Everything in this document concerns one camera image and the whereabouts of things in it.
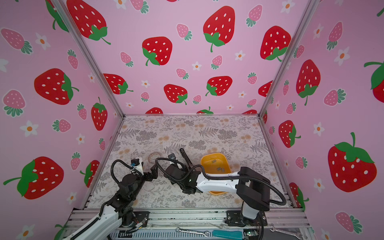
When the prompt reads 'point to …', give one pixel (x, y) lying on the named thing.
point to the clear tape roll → (152, 157)
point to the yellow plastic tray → (215, 163)
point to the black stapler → (188, 162)
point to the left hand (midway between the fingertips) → (150, 163)
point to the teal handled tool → (232, 235)
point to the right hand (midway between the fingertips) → (171, 168)
